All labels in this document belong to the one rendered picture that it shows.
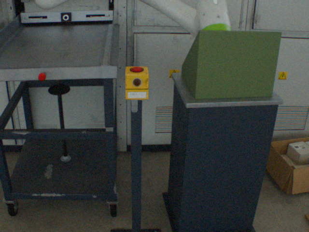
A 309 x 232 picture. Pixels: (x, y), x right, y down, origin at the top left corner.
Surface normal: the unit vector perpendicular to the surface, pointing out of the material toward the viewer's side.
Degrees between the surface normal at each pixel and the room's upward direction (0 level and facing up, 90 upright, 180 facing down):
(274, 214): 0
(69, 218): 0
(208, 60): 90
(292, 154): 90
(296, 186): 77
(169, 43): 90
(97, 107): 90
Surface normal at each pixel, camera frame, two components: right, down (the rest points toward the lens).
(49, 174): 0.03, -0.88
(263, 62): 0.15, 0.47
